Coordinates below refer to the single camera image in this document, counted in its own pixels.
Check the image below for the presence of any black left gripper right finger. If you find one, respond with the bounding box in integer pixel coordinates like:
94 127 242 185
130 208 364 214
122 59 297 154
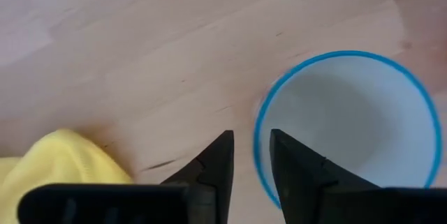
269 128 382 224

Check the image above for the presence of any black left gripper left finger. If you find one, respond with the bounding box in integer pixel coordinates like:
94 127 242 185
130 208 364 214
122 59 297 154
159 129 235 224

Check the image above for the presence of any teal blue patterned cup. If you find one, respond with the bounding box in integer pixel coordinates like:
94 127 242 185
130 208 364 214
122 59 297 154
252 50 444 211

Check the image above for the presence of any yellow cloth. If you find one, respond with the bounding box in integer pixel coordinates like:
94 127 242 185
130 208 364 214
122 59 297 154
0 128 134 224

